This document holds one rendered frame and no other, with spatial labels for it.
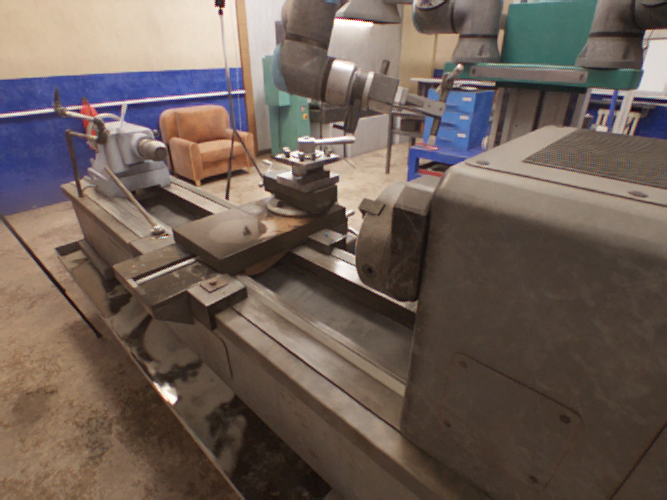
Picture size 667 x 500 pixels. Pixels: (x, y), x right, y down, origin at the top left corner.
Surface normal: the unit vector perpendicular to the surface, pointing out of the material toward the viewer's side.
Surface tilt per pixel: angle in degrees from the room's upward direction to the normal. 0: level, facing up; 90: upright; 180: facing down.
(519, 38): 90
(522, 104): 90
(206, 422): 0
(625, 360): 90
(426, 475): 0
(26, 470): 0
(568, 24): 90
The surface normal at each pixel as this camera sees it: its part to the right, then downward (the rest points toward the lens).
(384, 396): 0.00, -0.88
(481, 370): -0.68, 0.35
